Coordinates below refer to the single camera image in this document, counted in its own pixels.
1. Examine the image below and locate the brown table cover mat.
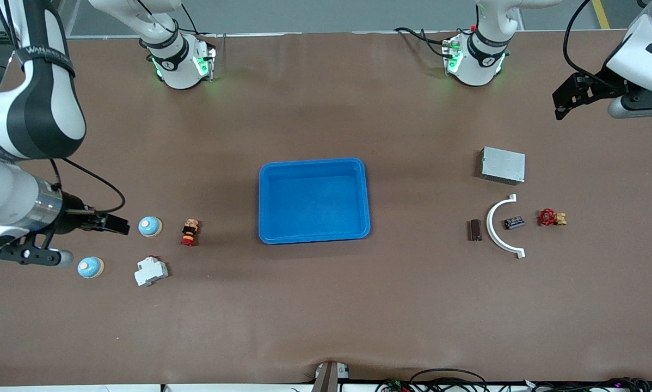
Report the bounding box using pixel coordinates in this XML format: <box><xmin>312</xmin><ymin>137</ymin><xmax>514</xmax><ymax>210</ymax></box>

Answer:
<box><xmin>0</xmin><ymin>30</ymin><xmax>652</xmax><ymax>387</ymax></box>

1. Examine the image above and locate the black base power cable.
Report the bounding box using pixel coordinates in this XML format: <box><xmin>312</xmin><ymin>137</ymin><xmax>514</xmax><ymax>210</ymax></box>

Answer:
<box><xmin>394</xmin><ymin>26</ymin><xmax>452</xmax><ymax>58</ymax></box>

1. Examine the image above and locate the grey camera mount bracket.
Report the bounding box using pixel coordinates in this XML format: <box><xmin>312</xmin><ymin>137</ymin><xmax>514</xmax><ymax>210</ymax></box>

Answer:
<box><xmin>312</xmin><ymin>361</ymin><xmax>351</xmax><ymax>392</ymax></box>

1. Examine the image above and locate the light blue bell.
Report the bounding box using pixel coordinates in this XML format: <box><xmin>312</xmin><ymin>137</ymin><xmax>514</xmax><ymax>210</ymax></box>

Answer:
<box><xmin>77</xmin><ymin>256</ymin><xmax>104</xmax><ymax>279</ymax></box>
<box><xmin>138</xmin><ymin>216</ymin><xmax>163</xmax><ymax>238</ymax></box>

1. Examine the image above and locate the grey metal box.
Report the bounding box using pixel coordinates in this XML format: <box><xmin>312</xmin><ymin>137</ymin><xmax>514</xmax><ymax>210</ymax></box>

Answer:
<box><xmin>480</xmin><ymin>146</ymin><xmax>526</xmax><ymax>185</ymax></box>

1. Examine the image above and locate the white circuit breaker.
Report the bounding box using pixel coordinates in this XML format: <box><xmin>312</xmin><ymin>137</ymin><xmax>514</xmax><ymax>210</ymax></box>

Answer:
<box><xmin>134</xmin><ymin>255</ymin><xmax>169</xmax><ymax>287</ymax></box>

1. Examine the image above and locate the white curved plastic bracket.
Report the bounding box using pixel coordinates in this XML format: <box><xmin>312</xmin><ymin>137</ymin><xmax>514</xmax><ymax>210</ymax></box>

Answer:
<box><xmin>486</xmin><ymin>194</ymin><xmax>526</xmax><ymax>259</ymax></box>

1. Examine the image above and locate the red button orange body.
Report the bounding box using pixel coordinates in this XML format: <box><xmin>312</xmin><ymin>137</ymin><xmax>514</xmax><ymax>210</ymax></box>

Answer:
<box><xmin>181</xmin><ymin>219</ymin><xmax>200</xmax><ymax>247</ymax></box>

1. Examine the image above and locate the black cable bundle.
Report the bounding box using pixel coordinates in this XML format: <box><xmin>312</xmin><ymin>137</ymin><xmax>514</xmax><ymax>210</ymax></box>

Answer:
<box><xmin>522</xmin><ymin>377</ymin><xmax>652</xmax><ymax>392</ymax></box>

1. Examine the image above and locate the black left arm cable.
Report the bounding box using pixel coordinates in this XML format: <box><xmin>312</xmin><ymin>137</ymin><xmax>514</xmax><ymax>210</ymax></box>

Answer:
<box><xmin>563</xmin><ymin>0</ymin><xmax>627</xmax><ymax>91</ymax></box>

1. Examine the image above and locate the black looped cable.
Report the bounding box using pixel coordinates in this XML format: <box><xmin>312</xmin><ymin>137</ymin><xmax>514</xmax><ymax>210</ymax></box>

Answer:
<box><xmin>410</xmin><ymin>369</ymin><xmax>490</xmax><ymax>392</ymax></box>

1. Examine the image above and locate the blue plastic tray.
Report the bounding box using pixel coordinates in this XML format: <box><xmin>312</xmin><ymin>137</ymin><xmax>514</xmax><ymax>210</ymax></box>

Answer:
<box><xmin>259</xmin><ymin>158</ymin><xmax>371</xmax><ymax>244</ymax></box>

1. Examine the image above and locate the red handle brass valve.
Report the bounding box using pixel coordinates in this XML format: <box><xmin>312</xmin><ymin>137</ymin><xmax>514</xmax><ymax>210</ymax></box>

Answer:
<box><xmin>538</xmin><ymin>208</ymin><xmax>568</xmax><ymax>227</ymax></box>

